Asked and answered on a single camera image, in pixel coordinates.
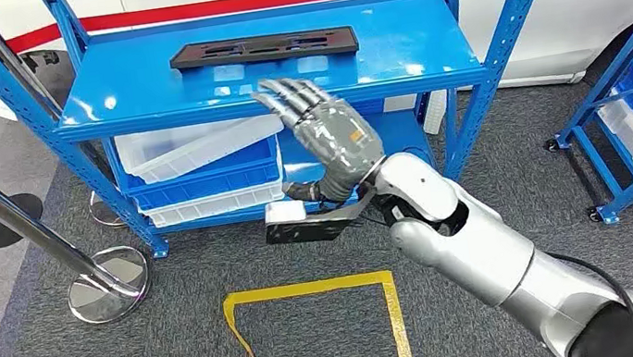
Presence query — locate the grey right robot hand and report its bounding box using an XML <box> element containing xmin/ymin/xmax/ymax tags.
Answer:
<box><xmin>249</xmin><ymin>63</ymin><xmax>393</xmax><ymax>215</ymax></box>

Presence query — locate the black plastic panel part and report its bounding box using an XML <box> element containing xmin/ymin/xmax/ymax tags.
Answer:
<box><xmin>168</xmin><ymin>20</ymin><xmax>360</xmax><ymax>79</ymax></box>

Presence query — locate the blue metal shelf rack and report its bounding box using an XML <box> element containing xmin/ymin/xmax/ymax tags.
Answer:
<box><xmin>0</xmin><ymin>0</ymin><xmax>605</xmax><ymax>282</ymax></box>

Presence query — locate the blue wheeled shelf rack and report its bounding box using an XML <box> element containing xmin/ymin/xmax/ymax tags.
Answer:
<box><xmin>526</xmin><ymin>0</ymin><xmax>633</xmax><ymax>232</ymax></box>

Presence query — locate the white plastic container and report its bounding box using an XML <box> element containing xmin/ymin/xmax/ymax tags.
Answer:
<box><xmin>418</xmin><ymin>89</ymin><xmax>453</xmax><ymax>137</ymax></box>

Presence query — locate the yellow floor tape square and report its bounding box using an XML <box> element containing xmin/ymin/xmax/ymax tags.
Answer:
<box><xmin>220</xmin><ymin>268</ymin><xmax>416</xmax><ymax>357</ymax></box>

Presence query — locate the white car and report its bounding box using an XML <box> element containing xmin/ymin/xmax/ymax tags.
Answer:
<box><xmin>0</xmin><ymin>0</ymin><xmax>633</xmax><ymax>166</ymax></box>

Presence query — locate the black barrier stanchion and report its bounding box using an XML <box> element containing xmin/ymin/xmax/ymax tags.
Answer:
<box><xmin>0</xmin><ymin>191</ymin><xmax>49</xmax><ymax>249</ymax></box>

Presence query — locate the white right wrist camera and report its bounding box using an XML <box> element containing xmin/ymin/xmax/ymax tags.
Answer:
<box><xmin>260</xmin><ymin>187</ymin><xmax>381</xmax><ymax>251</ymax></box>

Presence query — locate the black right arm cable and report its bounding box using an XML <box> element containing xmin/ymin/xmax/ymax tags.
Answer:
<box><xmin>550</xmin><ymin>240</ymin><xmax>633</xmax><ymax>357</ymax></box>

